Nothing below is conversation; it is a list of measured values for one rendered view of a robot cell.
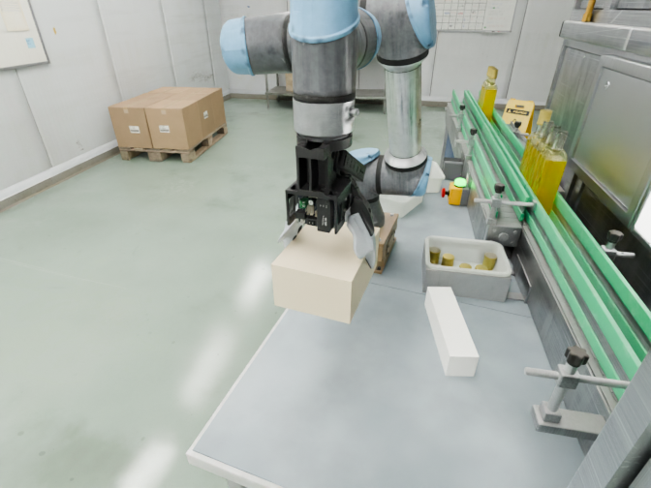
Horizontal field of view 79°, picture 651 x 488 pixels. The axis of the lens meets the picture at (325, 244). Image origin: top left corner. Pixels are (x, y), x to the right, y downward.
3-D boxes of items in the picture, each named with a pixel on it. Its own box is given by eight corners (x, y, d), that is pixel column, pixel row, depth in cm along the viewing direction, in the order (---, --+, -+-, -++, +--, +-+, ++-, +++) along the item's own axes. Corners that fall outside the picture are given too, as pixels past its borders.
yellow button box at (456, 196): (466, 206, 158) (469, 190, 154) (447, 205, 159) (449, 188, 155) (464, 199, 164) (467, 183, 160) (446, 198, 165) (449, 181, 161)
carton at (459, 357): (445, 376, 86) (449, 356, 83) (424, 304, 106) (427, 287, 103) (473, 376, 86) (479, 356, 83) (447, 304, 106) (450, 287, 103)
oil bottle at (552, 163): (548, 220, 120) (571, 151, 109) (529, 218, 121) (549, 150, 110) (543, 211, 125) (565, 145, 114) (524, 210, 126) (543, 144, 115)
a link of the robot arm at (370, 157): (347, 185, 129) (346, 144, 122) (387, 188, 125) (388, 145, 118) (336, 198, 119) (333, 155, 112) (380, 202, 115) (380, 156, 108)
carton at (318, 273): (274, 305, 60) (270, 264, 56) (313, 252, 73) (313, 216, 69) (350, 323, 56) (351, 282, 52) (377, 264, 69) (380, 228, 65)
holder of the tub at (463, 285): (526, 304, 106) (534, 281, 102) (422, 291, 111) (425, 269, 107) (512, 268, 121) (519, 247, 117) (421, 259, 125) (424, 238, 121)
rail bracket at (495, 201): (530, 228, 114) (542, 189, 108) (470, 224, 117) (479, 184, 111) (527, 224, 117) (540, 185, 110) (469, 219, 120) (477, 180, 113)
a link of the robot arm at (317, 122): (307, 89, 52) (367, 94, 49) (308, 125, 54) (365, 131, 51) (282, 101, 46) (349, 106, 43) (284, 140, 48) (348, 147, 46)
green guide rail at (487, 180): (496, 219, 120) (503, 195, 115) (493, 219, 120) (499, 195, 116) (452, 102, 266) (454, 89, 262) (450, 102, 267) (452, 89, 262)
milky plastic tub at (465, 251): (506, 301, 107) (513, 275, 102) (421, 291, 110) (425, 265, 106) (495, 265, 121) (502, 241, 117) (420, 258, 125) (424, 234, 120)
